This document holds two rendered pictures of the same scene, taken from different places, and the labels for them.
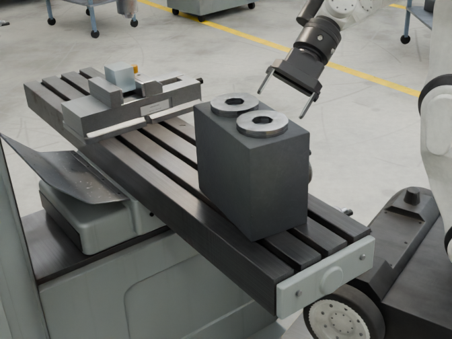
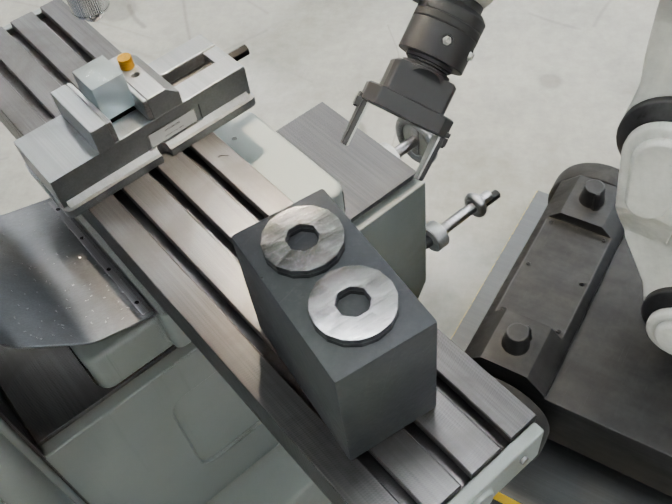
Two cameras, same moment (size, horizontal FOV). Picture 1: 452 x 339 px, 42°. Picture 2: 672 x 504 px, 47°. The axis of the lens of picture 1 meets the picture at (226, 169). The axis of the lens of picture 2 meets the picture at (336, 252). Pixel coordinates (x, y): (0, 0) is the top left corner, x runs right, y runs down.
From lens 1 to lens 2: 54 cm
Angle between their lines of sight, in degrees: 23
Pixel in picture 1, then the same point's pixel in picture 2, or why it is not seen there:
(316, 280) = not seen: outside the picture
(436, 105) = (649, 155)
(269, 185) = (372, 402)
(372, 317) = not seen: hidden behind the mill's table
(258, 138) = (349, 349)
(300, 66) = (413, 95)
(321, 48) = (450, 61)
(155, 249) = not seen: hidden behind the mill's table
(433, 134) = (640, 192)
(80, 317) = (114, 456)
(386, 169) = (546, 36)
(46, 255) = (45, 389)
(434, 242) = (624, 273)
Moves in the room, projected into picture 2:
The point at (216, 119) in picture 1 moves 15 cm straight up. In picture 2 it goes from (273, 285) to (246, 187)
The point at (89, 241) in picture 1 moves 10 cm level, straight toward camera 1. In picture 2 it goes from (104, 375) to (117, 433)
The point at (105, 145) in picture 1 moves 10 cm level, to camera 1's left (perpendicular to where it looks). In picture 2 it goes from (102, 219) to (35, 228)
